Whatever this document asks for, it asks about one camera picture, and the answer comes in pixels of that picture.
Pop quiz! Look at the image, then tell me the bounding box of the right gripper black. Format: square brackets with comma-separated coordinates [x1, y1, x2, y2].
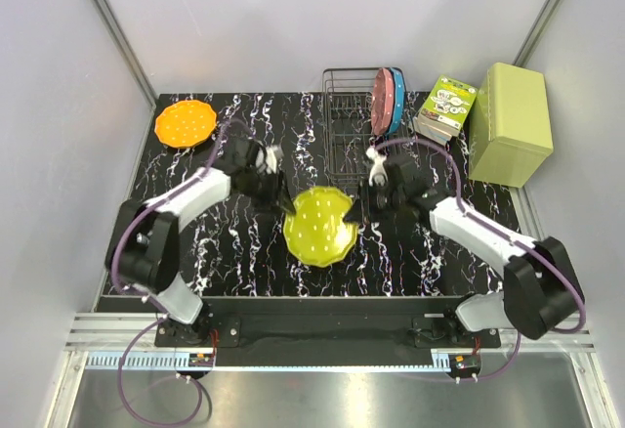
[344, 179, 405, 225]

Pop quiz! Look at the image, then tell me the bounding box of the light green box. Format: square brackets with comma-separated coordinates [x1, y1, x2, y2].
[469, 63, 554, 189]

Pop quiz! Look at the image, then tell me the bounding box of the green dotted plate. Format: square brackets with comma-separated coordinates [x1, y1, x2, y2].
[282, 186, 358, 268]

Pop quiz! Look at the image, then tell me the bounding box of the black wire dish rack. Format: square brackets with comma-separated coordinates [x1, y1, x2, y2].
[321, 66, 423, 196]

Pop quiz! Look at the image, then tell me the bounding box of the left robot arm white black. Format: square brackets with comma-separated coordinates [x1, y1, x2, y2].
[104, 138, 295, 346]

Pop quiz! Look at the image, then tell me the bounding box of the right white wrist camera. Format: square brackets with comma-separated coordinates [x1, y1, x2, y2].
[365, 147, 388, 188]

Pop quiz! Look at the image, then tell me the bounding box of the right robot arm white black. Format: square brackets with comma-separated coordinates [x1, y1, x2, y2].
[344, 149, 585, 347]

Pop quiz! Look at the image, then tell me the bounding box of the pink dotted plate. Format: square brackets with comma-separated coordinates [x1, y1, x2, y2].
[370, 67, 395, 136]

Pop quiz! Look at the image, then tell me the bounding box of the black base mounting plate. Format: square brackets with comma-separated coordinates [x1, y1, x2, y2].
[154, 315, 501, 350]

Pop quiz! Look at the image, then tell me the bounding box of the orange dotted plate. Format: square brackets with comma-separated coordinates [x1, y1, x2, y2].
[154, 100, 217, 150]

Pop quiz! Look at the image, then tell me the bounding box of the blue dotted plate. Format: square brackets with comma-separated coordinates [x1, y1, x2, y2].
[387, 67, 405, 135]

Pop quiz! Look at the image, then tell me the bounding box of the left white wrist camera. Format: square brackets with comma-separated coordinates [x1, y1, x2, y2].
[255, 145, 283, 174]

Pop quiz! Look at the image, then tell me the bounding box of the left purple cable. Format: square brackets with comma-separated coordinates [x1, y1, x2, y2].
[110, 117, 255, 422]

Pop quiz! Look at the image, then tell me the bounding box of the green book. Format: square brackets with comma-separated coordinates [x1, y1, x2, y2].
[412, 75, 478, 145]

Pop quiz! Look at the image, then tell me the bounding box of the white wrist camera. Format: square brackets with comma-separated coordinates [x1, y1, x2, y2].
[255, 145, 283, 174]
[365, 147, 388, 188]

